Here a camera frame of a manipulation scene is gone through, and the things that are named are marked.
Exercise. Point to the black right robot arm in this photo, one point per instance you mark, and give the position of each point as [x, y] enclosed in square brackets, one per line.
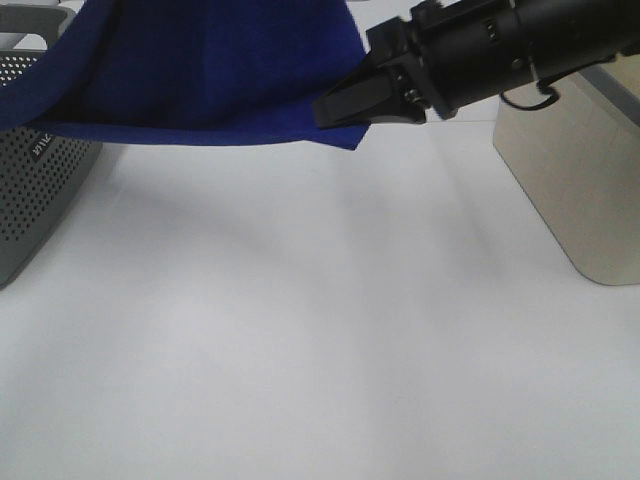
[568, 36]

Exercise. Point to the beige plastic storage bin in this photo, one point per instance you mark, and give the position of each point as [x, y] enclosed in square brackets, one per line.
[578, 163]

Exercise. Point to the blue microfibre towel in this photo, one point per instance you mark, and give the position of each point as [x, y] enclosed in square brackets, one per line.
[201, 73]

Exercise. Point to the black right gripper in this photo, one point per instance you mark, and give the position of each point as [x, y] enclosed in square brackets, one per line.
[441, 58]

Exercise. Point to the grey perforated plastic basket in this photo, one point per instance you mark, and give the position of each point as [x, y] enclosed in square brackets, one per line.
[41, 173]

